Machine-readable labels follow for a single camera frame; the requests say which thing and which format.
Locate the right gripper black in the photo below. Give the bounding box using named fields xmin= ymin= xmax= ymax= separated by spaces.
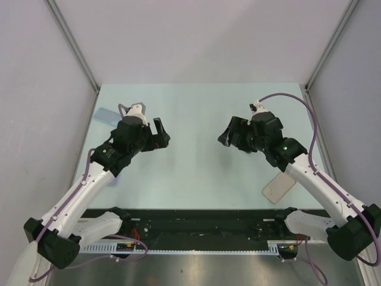
xmin=217 ymin=117 xmax=267 ymax=153

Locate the lilac phone case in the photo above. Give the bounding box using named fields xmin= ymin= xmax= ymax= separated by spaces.
xmin=107 ymin=174 xmax=120 ymax=187

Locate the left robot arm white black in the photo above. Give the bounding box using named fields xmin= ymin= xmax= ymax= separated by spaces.
xmin=23 ymin=116 xmax=170 ymax=269

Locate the light blue phone case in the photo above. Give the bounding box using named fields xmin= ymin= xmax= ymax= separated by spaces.
xmin=93 ymin=107 xmax=121 ymax=127

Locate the beige phone case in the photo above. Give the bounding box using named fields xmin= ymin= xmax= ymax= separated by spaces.
xmin=262 ymin=173 xmax=296 ymax=204

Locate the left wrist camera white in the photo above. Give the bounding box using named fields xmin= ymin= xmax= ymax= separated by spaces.
xmin=126 ymin=102 xmax=148 ymax=126

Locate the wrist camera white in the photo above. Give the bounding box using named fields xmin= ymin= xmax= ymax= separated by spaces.
xmin=249 ymin=100 xmax=268 ymax=116
xmin=126 ymin=102 xmax=148 ymax=126

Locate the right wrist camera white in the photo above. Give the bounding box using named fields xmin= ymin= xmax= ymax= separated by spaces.
xmin=249 ymin=100 xmax=268 ymax=116

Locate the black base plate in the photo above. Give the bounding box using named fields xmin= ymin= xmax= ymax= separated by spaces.
xmin=79 ymin=208 xmax=312 ymax=250

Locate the slotted white cable duct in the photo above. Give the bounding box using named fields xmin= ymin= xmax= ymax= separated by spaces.
xmin=80 ymin=240 xmax=294 ymax=256

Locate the left aluminium frame post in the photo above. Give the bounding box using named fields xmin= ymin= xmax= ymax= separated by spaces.
xmin=44 ymin=0 xmax=101 ymax=95

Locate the aluminium frame post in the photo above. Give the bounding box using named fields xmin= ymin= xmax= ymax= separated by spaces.
xmin=303 ymin=0 xmax=363 ymax=93
xmin=44 ymin=0 xmax=101 ymax=95

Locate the right aluminium frame post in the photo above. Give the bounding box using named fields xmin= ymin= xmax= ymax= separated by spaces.
xmin=303 ymin=0 xmax=363 ymax=93

